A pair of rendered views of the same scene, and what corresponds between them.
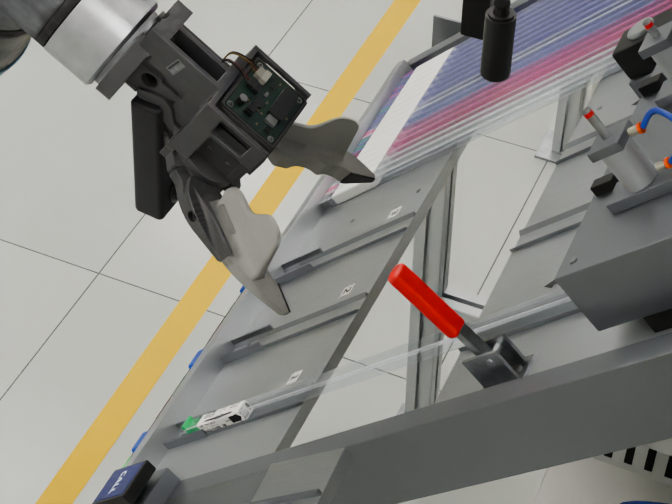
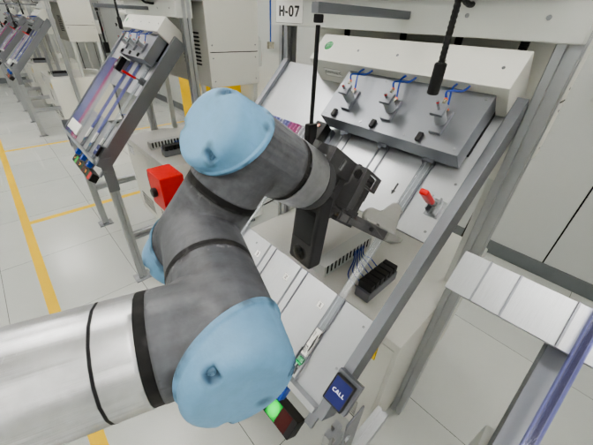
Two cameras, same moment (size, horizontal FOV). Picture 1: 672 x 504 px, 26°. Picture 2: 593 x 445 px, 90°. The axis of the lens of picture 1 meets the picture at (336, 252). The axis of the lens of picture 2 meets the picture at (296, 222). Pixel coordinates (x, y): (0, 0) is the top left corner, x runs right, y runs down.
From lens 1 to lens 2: 0.94 m
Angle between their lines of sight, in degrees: 52
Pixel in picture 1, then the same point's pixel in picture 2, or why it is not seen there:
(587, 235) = (442, 144)
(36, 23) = (301, 174)
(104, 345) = not seen: outside the picture
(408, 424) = (432, 244)
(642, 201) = (446, 124)
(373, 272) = (288, 264)
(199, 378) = not seen: hidden behind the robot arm
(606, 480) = (332, 278)
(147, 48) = (333, 162)
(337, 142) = not seen: hidden behind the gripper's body
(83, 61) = (322, 184)
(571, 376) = (475, 178)
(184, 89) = (343, 176)
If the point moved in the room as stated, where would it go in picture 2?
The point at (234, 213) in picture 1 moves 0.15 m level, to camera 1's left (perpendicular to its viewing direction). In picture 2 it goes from (374, 217) to (349, 285)
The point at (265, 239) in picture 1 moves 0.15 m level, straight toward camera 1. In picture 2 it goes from (395, 213) to (507, 236)
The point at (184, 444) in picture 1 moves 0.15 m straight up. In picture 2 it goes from (302, 369) to (307, 322)
